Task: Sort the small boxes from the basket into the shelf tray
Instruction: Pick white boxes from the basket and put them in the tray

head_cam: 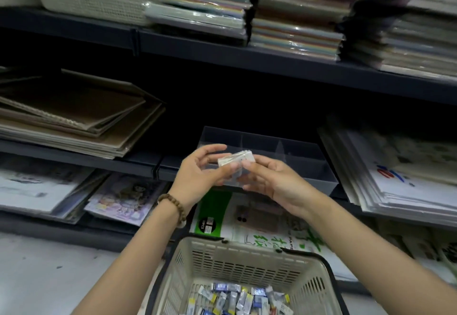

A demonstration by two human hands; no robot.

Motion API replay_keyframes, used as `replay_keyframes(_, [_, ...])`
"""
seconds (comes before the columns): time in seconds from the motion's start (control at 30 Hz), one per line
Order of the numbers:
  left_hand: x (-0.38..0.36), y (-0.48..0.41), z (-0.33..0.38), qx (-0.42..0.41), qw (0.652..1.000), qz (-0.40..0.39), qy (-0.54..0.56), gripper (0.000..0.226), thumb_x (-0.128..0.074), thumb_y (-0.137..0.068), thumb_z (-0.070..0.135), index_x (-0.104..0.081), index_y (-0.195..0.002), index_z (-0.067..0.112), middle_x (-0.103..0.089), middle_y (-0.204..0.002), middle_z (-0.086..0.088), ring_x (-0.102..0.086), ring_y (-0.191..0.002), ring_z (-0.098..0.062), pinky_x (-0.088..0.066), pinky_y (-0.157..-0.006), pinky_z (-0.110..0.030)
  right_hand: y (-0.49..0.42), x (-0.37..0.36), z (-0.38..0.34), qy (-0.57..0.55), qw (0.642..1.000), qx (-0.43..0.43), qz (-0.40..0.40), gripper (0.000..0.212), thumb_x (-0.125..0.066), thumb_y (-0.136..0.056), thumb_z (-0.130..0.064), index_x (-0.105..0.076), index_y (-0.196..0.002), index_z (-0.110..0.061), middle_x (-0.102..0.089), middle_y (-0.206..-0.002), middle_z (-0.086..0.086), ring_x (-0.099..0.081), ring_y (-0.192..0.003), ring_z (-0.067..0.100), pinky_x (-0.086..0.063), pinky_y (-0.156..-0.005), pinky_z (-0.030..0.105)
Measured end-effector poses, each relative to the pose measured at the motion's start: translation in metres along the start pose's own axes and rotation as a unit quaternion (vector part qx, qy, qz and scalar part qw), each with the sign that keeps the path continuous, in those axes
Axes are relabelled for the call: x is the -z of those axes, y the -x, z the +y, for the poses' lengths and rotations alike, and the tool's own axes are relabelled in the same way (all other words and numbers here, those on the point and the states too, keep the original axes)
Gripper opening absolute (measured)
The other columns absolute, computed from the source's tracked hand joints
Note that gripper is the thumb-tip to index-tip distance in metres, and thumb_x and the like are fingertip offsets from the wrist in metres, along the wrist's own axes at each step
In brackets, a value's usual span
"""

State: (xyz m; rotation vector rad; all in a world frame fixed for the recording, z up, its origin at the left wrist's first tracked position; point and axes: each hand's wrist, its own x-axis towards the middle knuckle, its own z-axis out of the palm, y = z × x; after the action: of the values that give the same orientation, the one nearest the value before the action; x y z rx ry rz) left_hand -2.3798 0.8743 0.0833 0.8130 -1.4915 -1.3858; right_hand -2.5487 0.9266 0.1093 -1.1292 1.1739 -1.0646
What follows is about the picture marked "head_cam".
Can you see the beige plastic shopping basket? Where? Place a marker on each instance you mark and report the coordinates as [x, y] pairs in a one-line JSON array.
[[250, 261]]

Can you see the white poster paper stack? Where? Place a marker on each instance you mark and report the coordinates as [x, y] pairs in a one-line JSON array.
[[403, 179]]

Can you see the person's left forearm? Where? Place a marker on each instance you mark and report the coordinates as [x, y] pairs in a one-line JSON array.
[[125, 272]]

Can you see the person's right hand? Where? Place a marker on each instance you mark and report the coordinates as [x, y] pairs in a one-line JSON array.
[[282, 186]]

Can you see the green and white paper pack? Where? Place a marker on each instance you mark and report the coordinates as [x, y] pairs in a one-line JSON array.
[[214, 211]]

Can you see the brown sketchbook stack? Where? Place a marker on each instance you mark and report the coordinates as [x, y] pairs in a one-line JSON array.
[[71, 118]]

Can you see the white eraser bundle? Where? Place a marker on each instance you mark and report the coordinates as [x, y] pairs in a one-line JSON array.
[[235, 158]]

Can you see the spiral sketch pad stack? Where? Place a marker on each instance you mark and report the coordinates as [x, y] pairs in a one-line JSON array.
[[35, 189]]

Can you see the pile of mixed packaged erasers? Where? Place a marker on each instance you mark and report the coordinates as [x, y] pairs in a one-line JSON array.
[[235, 300]]

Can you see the clear plastic divided tray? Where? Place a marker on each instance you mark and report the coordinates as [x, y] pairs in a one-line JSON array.
[[303, 161]]

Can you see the person's left hand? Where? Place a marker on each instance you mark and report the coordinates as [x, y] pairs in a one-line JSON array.
[[192, 182]]

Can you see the person's right forearm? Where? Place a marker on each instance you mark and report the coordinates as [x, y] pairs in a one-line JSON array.
[[375, 254]]

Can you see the dark metal shelf unit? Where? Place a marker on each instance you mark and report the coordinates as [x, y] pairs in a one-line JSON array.
[[285, 70]]

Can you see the purple cartoon cover book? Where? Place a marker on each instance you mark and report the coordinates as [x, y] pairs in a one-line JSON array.
[[125, 204]]

